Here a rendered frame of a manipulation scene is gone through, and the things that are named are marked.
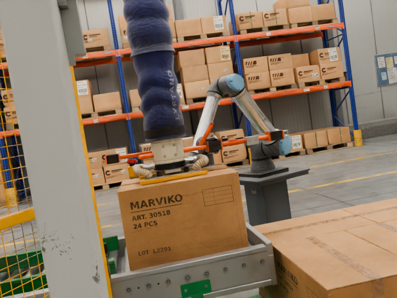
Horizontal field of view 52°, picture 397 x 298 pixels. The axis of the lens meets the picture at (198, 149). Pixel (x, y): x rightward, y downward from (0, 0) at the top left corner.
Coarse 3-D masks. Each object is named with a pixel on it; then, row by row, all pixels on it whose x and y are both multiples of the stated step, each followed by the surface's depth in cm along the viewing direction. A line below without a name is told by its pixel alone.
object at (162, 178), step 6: (186, 168) 210; (168, 174) 210; (174, 174) 207; (180, 174) 207; (186, 174) 207; (192, 174) 207; (198, 174) 208; (144, 180) 205; (150, 180) 204; (156, 180) 204; (162, 180) 205; (168, 180) 205
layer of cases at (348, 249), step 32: (288, 224) 241; (320, 224) 232; (352, 224) 223; (384, 224) 215; (288, 256) 190; (320, 256) 184; (352, 256) 179; (384, 256) 173; (288, 288) 195; (320, 288) 157; (352, 288) 152; (384, 288) 154
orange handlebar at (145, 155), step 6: (258, 138) 225; (264, 138) 225; (228, 144) 222; (234, 144) 222; (186, 150) 218; (192, 150) 219; (120, 156) 239; (126, 156) 240; (132, 156) 241; (138, 156) 216; (144, 156) 214; (150, 156) 215
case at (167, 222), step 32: (128, 192) 197; (160, 192) 199; (192, 192) 201; (224, 192) 203; (128, 224) 198; (160, 224) 200; (192, 224) 202; (224, 224) 204; (128, 256) 199; (160, 256) 201; (192, 256) 203
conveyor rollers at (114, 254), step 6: (114, 252) 236; (126, 252) 233; (114, 258) 226; (126, 258) 222; (126, 264) 212; (18, 270) 231; (24, 270) 237; (36, 270) 230; (126, 270) 203; (0, 276) 226; (6, 276) 233; (12, 276) 221; (18, 276) 226; (24, 276) 219
